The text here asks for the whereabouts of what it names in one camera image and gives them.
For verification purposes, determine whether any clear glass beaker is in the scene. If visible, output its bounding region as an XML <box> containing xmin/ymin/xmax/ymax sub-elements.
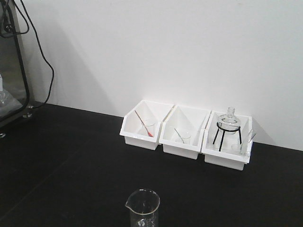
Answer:
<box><xmin>125</xmin><ymin>189</ymin><xmax>160</xmax><ymax>227</ymax></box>

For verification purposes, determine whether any small beaker in left bin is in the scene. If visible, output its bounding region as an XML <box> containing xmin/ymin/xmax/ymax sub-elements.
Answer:
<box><xmin>142</xmin><ymin>119</ymin><xmax>155</xmax><ymax>137</ymax></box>

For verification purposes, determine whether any small beaker in bin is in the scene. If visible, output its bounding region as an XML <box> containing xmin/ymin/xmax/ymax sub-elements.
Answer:
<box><xmin>179</xmin><ymin>131</ymin><xmax>191</xmax><ymax>144</ymax></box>
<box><xmin>142</xmin><ymin>119</ymin><xmax>155</xmax><ymax>137</ymax></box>

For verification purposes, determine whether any left white storage bin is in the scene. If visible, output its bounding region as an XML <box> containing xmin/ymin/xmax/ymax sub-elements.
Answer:
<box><xmin>120</xmin><ymin>100</ymin><xmax>174</xmax><ymax>150</ymax></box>

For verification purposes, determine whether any white storage bin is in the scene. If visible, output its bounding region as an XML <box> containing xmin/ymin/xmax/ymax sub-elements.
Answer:
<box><xmin>159</xmin><ymin>105</ymin><xmax>211</xmax><ymax>159</ymax></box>
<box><xmin>120</xmin><ymin>100</ymin><xmax>174</xmax><ymax>150</ymax></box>
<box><xmin>201</xmin><ymin>111</ymin><xmax>252</xmax><ymax>171</ymax></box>

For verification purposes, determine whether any red-tipped glass thermometer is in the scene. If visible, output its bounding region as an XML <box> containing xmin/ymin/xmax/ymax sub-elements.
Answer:
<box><xmin>134</xmin><ymin>110</ymin><xmax>153</xmax><ymax>137</ymax></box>

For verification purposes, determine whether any middle white storage bin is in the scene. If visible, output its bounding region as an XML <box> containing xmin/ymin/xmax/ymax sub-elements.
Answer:
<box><xmin>159</xmin><ymin>105</ymin><xmax>211</xmax><ymax>159</ymax></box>

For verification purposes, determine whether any small beaker in middle bin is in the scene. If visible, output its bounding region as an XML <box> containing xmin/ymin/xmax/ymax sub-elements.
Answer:
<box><xmin>179</xmin><ymin>131</ymin><xmax>191</xmax><ymax>144</ymax></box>

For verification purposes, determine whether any black tripod stand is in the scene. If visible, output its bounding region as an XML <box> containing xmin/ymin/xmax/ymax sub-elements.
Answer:
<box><xmin>213</xmin><ymin>122</ymin><xmax>242</xmax><ymax>152</ymax></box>

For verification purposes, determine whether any right white storage bin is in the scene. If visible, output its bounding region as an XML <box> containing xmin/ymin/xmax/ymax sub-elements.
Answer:
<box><xmin>201</xmin><ymin>111</ymin><xmax>252</xmax><ymax>171</ymax></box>

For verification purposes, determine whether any small glassware in right bin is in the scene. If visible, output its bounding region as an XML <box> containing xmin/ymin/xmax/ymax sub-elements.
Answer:
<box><xmin>231</xmin><ymin>129</ymin><xmax>256</xmax><ymax>157</ymax></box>

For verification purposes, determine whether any black-framed glass cabinet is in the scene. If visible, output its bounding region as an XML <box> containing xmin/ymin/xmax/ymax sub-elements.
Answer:
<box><xmin>0</xmin><ymin>0</ymin><xmax>34</xmax><ymax>138</ymax></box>

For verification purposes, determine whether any black power cable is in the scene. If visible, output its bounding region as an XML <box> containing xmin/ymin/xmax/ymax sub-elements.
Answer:
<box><xmin>0</xmin><ymin>0</ymin><xmax>55</xmax><ymax>109</ymax></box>

